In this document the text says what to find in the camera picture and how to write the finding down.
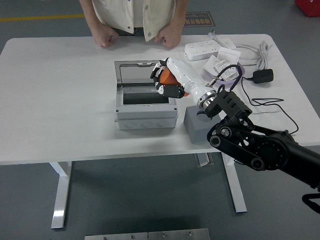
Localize white rectangular adapter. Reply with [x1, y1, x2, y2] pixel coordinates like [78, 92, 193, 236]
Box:
[219, 37, 237, 50]

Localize red box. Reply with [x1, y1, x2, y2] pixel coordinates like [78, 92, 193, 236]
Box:
[294, 0, 320, 18]

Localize person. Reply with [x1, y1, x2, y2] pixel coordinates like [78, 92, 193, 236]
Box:
[79, 0, 189, 49]

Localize white table leg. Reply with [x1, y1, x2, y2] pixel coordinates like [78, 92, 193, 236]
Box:
[221, 152, 248, 214]
[49, 161, 73, 230]

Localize thin black cable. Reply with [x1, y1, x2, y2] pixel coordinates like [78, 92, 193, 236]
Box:
[240, 76, 300, 136]

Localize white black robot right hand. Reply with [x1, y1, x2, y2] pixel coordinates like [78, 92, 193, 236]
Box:
[149, 57, 217, 107]

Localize brown floor sign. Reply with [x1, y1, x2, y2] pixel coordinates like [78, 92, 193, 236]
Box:
[183, 11, 216, 28]

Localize white socket panel with label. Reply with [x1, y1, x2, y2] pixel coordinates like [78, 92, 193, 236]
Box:
[214, 58, 240, 82]

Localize person's right hand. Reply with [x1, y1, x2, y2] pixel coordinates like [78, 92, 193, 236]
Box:
[93, 26, 120, 48]

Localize orange cylindrical battery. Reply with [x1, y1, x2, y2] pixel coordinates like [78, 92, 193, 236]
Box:
[159, 69, 191, 98]

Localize grey block with round hole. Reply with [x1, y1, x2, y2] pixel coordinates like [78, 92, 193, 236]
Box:
[183, 105, 214, 145]

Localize purple plastic tray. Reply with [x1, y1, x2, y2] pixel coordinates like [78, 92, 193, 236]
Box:
[211, 62, 247, 86]

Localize metal floor plate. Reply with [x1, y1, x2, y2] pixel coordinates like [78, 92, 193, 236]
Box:
[193, 152, 215, 168]

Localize grey plastic junction box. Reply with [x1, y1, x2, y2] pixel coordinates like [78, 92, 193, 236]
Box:
[114, 83, 180, 131]

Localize white coiled power cord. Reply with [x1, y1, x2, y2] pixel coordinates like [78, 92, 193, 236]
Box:
[234, 40, 275, 71]

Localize transparent hinged box lid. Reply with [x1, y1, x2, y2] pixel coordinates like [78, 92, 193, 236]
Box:
[114, 59, 174, 89]

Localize person's left hand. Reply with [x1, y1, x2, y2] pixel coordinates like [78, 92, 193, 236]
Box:
[154, 24, 182, 49]

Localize black power adapter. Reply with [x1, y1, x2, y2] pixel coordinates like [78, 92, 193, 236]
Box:
[252, 69, 275, 85]

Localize grey metal plate with screws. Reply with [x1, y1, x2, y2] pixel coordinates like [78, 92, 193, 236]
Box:
[147, 228, 211, 240]
[84, 232, 149, 240]

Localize white power strip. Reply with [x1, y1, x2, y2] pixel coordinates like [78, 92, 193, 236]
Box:
[184, 39, 222, 62]

